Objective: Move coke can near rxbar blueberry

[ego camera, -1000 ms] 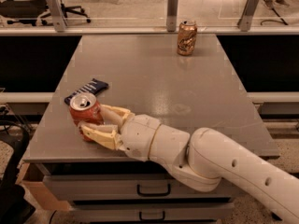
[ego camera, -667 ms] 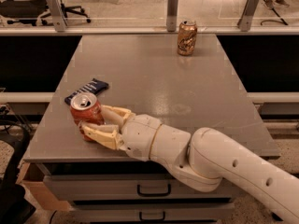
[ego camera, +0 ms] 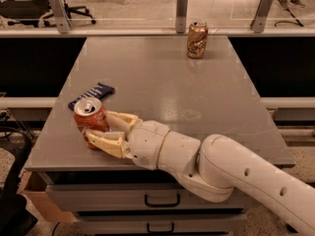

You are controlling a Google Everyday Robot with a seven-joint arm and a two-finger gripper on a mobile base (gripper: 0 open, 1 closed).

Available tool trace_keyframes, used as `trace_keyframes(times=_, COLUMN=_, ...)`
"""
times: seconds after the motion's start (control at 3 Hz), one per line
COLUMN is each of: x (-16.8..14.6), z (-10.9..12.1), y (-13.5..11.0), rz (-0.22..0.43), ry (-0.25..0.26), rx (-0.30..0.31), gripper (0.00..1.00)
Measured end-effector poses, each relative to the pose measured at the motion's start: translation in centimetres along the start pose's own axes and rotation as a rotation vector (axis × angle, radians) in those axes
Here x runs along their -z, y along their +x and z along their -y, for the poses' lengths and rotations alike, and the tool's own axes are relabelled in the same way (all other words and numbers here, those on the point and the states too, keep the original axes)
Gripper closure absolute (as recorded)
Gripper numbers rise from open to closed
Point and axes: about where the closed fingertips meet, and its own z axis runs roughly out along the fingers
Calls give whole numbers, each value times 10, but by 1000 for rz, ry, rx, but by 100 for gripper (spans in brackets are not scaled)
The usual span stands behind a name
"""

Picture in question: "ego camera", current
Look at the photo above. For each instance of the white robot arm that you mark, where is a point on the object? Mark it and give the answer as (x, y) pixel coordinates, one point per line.
(211, 169)

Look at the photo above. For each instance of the gold brown soda can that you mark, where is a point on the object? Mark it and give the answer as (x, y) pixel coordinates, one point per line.
(197, 39)

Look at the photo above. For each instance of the left metal bracket post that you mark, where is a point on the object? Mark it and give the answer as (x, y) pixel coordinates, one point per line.
(60, 16)

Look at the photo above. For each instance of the lower grey drawer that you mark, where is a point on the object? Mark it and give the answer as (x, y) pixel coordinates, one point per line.
(184, 223)

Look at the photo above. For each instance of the blue rxbar blueberry bar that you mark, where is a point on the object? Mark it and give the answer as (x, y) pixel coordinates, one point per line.
(99, 91)

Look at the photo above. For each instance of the black upper drawer handle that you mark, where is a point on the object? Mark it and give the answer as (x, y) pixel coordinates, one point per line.
(162, 202)

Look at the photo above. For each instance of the black drawer handle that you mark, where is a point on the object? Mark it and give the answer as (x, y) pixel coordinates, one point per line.
(160, 228)
(162, 202)

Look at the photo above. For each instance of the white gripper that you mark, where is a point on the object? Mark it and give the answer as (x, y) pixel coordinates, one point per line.
(147, 143)

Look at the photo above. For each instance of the black chair at left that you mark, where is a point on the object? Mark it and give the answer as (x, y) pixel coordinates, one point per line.
(15, 220)

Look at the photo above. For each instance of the grey drawer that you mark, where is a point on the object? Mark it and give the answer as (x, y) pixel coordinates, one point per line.
(184, 223)
(106, 197)

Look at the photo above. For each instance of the cardboard box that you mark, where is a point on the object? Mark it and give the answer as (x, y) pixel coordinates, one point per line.
(34, 188)

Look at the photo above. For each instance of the metal bracket post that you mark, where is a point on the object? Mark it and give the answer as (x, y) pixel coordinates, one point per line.
(181, 15)
(60, 16)
(260, 19)

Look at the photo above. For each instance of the black office chair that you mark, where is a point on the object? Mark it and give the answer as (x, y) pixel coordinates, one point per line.
(28, 12)

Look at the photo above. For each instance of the middle metal bracket post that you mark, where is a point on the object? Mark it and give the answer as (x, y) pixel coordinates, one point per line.
(181, 15)

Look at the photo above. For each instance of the red coke can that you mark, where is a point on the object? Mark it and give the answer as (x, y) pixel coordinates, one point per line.
(89, 113)

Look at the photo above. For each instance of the black lower drawer handle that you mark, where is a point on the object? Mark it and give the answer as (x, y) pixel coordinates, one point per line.
(160, 228)

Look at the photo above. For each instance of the right metal bracket post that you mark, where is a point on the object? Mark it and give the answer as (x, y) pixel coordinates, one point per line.
(260, 19)

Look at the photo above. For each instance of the upper grey drawer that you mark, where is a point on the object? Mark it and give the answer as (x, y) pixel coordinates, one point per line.
(106, 197)

